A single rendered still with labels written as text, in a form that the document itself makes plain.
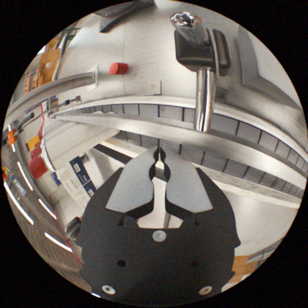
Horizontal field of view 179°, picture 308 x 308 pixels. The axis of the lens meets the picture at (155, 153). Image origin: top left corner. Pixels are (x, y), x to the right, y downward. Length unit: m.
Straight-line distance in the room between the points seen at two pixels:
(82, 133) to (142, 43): 0.22
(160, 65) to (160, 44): 0.05
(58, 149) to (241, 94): 0.29
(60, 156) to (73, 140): 0.03
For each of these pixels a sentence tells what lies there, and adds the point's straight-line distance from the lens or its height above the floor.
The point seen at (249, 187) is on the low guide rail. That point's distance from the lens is 0.17.
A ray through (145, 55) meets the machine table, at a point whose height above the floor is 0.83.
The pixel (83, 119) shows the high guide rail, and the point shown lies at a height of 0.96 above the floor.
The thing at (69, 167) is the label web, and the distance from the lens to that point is 0.52.
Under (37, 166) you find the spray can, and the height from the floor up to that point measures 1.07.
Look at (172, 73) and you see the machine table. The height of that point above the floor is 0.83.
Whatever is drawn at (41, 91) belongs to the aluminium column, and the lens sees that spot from 0.38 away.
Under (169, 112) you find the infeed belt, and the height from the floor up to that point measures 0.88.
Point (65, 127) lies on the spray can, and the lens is 0.24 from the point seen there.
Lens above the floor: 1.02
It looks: 45 degrees down
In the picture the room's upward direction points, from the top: 132 degrees counter-clockwise
